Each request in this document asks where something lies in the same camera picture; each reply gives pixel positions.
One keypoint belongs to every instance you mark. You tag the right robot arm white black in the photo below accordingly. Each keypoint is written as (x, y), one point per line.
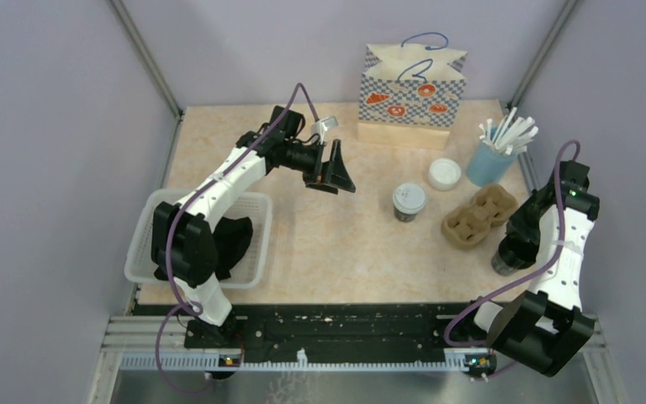
(544, 327)

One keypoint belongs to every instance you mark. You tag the white slotted cable duct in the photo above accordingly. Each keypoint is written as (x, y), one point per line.
(213, 362)

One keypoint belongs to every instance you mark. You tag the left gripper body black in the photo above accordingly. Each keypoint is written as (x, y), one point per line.
(320, 173)

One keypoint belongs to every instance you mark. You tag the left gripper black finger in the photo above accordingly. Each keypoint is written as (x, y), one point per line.
(336, 163)
(330, 184)

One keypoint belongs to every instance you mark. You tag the white cup lid stack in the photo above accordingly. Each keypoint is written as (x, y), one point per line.
(444, 174)

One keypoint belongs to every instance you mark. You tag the white plastic basket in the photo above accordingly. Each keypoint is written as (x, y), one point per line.
(246, 274)

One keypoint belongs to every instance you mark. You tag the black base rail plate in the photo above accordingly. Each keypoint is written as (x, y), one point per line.
(403, 333)

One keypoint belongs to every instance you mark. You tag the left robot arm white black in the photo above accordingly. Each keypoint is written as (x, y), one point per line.
(255, 155)

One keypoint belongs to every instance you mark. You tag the paper bag blue checkered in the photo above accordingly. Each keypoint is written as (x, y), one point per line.
(411, 92)

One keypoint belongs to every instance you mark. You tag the black cloth in basket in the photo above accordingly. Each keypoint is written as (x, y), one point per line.
(198, 252)

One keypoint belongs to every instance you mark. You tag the brown pulp cup carrier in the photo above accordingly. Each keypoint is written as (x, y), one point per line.
(469, 224)

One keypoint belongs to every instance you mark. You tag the blue straw holder cup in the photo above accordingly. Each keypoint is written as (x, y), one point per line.
(487, 165)

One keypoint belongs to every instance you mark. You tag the stack of dark cups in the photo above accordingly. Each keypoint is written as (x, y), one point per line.
(513, 255)

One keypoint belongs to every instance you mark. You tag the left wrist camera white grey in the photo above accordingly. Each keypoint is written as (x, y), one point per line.
(320, 127)

